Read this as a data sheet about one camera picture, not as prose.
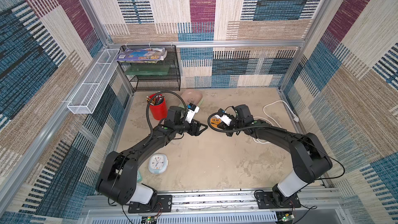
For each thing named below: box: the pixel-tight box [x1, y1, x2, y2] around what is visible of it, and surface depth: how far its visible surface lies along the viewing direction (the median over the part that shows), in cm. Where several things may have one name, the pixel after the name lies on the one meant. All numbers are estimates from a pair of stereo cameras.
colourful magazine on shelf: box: [115, 47, 168, 64], surface depth 83 cm
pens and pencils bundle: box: [145, 94, 166, 106], surface depth 98 cm
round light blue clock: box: [148, 152, 169, 175], surface depth 85 cm
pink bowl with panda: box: [180, 88, 203, 105], surface depth 114 cm
